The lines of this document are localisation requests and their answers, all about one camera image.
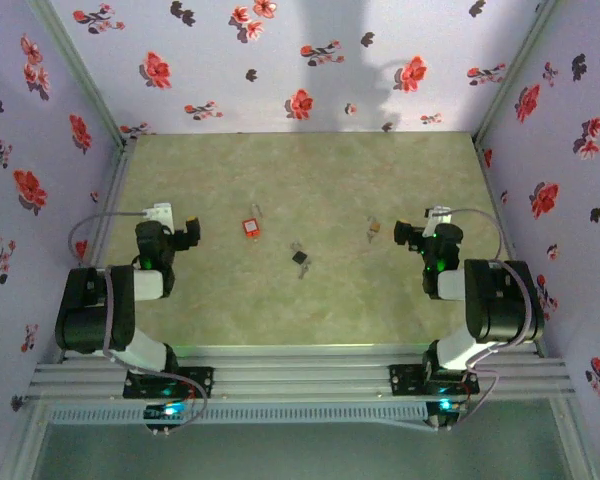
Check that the black padlock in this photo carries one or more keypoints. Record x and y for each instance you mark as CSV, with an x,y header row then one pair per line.
x,y
300,257

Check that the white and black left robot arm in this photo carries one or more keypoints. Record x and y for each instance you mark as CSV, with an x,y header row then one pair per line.
x,y
95,320

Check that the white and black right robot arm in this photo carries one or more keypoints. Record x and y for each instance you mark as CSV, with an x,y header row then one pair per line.
x,y
500,310

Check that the black controller board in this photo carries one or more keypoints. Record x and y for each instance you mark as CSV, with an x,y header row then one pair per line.
x,y
165,412
447,407

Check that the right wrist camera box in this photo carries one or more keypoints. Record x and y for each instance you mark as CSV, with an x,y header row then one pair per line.
x,y
437,216

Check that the aluminium side rail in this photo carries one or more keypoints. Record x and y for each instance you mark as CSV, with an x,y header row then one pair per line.
x,y
486,175
120,175

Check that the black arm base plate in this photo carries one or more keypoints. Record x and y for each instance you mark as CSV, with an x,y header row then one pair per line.
x,y
197,382
405,380

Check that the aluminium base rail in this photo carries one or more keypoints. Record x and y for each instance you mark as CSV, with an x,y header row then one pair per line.
x,y
300,380

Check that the aluminium corner post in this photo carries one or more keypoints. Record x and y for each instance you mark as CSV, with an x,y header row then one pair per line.
x,y
513,75
83,75

